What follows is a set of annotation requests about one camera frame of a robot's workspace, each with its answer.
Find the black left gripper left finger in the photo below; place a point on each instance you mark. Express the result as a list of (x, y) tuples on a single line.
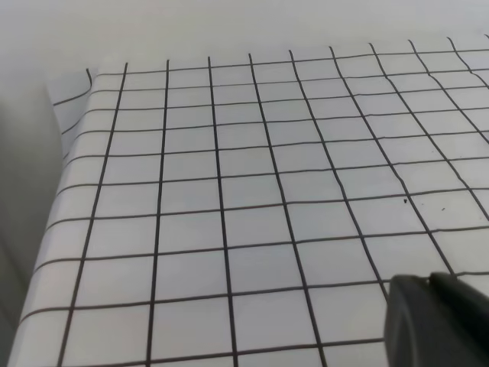
[(419, 330)]

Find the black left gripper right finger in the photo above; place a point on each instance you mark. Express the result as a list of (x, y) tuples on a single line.
[(467, 311)]

